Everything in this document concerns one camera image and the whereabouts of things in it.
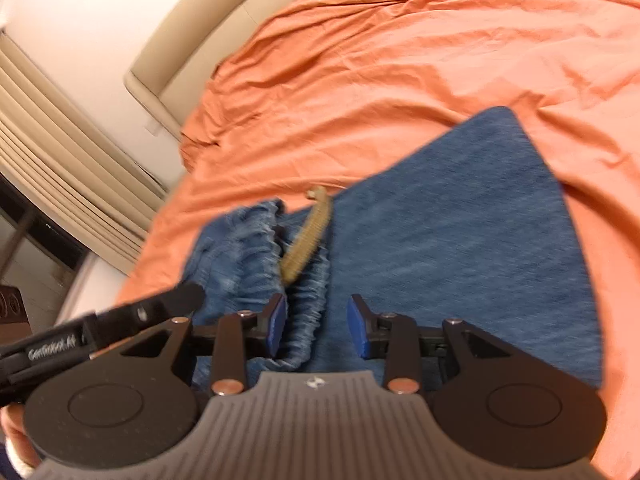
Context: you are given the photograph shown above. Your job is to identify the orange duvet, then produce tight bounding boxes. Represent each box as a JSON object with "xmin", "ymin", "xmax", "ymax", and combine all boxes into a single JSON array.
[{"xmin": 115, "ymin": 0, "xmax": 640, "ymax": 480}]

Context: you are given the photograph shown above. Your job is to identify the person's left hand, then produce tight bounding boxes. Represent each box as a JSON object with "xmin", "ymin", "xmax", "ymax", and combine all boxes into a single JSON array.
[{"xmin": 0, "ymin": 402, "xmax": 42, "ymax": 467}]

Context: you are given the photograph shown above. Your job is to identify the brown box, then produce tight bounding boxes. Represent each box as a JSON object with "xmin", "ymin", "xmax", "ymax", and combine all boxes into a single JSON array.
[{"xmin": 0, "ymin": 285, "xmax": 34, "ymax": 335}]

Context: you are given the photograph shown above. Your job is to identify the beige nightstand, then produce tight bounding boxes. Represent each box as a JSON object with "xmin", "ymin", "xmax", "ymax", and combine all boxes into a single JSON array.
[{"xmin": 54, "ymin": 251, "xmax": 147, "ymax": 327}]

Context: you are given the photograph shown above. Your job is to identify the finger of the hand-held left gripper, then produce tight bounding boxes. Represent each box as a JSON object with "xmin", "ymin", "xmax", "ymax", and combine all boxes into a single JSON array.
[{"xmin": 95, "ymin": 281, "xmax": 206, "ymax": 342}]

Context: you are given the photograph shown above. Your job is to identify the beige padded headboard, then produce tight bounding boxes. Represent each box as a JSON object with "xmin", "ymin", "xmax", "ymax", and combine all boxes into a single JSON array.
[{"xmin": 122, "ymin": 0, "xmax": 373, "ymax": 142}]

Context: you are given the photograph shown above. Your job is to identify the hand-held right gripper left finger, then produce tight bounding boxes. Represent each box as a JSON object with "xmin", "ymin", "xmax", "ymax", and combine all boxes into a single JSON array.
[{"xmin": 117, "ymin": 292, "xmax": 290, "ymax": 397}]

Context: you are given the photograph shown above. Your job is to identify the beige curtain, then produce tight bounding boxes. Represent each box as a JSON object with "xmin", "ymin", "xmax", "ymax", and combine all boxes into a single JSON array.
[{"xmin": 0, "ymin": 30, "xmax": 169, "ymax": 277}]

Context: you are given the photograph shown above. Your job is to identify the blue denim pants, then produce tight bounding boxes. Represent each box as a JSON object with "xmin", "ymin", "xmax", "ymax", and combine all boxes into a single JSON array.
[{"xmin": 182, "ymin": 105, "xmax": 603, "ymax": 397}]

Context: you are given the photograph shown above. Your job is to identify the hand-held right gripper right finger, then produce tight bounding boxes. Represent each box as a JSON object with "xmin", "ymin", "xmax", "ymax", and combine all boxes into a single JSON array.
[{"xmin": 346, "ymin": 292, "xmax": 508, "ymax": 397}]

